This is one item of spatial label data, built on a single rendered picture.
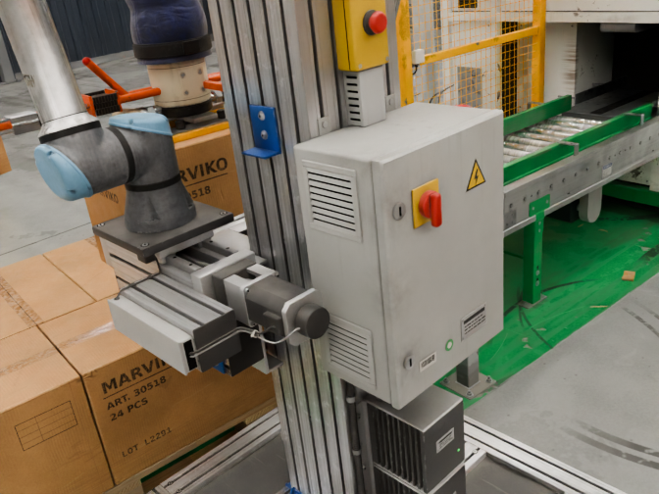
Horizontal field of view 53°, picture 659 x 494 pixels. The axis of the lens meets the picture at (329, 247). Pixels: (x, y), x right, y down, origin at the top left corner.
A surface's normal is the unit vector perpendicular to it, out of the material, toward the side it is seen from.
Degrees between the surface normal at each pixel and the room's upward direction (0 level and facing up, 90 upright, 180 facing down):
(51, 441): 90
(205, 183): 90
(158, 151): 90
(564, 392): 0
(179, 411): 90
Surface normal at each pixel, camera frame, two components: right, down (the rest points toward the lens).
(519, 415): -0.11, -0.91
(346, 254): -0.71, 0.36
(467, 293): 0.69, 0.23
